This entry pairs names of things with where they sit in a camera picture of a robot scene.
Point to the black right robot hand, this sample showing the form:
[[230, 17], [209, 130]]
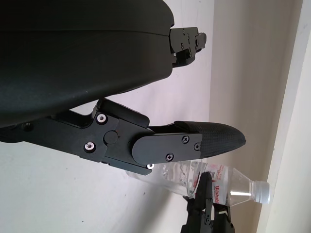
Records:
[[206, 218]]

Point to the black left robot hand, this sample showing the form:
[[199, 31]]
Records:
[[73, 72]]

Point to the clear plastic water bottle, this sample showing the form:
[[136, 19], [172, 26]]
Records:
[[243, 189]]

